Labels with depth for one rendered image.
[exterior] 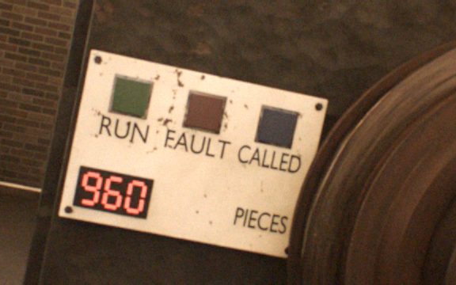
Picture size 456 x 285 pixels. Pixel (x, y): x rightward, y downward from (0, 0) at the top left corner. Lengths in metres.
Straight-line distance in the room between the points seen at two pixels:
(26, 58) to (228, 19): 6.12
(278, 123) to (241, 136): 0.04
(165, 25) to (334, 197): 0.27
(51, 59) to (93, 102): 6.06
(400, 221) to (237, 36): 0.28
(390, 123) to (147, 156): 0.26
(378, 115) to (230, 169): 0.19
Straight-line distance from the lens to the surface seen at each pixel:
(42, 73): 6.80
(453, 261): 0.57
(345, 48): 0.77
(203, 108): 0.72
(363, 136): 0.62
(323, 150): 0.67
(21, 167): 6.88
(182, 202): 0.73
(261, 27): 0.75
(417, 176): 0.61
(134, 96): 0.72
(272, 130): 0.73
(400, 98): 0.62
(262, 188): 0.74
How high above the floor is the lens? 1.21
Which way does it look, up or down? 3 degrees down
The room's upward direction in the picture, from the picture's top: 12 degrees clockwise
